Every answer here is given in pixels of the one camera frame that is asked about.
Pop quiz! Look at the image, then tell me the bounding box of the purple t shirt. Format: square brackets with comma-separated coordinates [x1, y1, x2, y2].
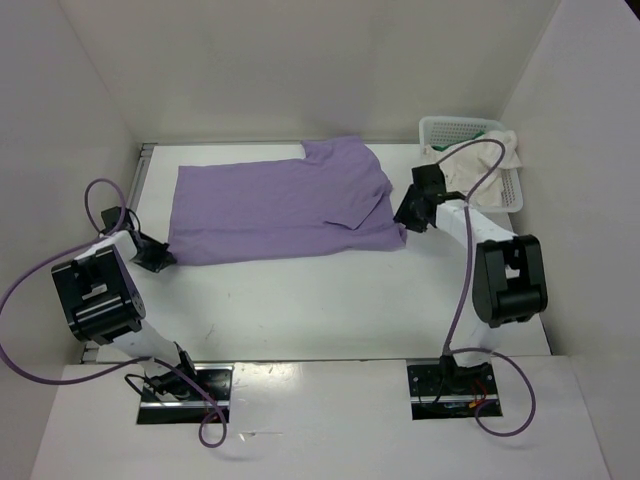
[168, 136, 406, 266]

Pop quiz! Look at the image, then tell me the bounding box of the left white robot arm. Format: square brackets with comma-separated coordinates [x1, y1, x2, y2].
[51, 207, 200, 400]

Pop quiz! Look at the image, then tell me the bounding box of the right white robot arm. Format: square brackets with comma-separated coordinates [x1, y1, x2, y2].
[394, 164, 548, 393]

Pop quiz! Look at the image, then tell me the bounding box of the cream t shirt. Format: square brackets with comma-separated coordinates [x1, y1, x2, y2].
[440, 130, 522, 207]

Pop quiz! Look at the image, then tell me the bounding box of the green t shirt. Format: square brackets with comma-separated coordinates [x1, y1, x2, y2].
[430, 131, 486, 152]

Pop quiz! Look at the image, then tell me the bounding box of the white perforated plastic basket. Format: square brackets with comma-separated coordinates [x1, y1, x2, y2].
[419, 116, 523, 213]

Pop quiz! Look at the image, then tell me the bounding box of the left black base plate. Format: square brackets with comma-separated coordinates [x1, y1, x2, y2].
[125, 364, 233, 425]

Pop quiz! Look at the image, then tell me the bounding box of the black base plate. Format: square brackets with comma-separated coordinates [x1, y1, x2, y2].
[406, 359, 502, 420]
[125, 364, 233, 425]

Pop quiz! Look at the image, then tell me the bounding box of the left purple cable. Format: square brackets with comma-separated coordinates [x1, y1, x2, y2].
[0, 178, 229, 450]

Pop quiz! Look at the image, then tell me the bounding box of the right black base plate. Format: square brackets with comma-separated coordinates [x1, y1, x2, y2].
[406, 359, 502, 420]

